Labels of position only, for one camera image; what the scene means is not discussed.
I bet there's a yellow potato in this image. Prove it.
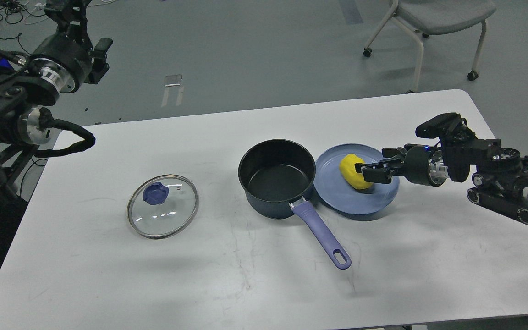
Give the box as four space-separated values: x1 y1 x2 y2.
339 153 373 190

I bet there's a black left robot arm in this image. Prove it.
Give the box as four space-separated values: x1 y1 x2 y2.
0 0 113 209

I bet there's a glass lid purple knob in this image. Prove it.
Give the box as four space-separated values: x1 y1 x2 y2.
126 175 199 239

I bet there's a blue plate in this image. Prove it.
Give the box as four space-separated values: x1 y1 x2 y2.
314 143 399 215

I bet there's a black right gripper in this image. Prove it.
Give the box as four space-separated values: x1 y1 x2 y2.
354 144 448 187

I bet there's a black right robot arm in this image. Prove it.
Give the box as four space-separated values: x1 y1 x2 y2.
354 113 528 225

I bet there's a silver floor plate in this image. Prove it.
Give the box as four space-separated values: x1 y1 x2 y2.
163 74 183 88

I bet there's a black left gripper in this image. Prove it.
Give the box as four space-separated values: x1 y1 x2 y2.
31 0 113 94

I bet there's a cable bundle top left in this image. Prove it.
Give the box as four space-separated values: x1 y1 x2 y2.
0 0 122 26

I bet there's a dark blue saucepan purple handle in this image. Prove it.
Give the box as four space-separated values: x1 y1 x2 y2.
237 139 352 270

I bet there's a grey office chair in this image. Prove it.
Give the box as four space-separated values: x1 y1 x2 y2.
363 0 497 94

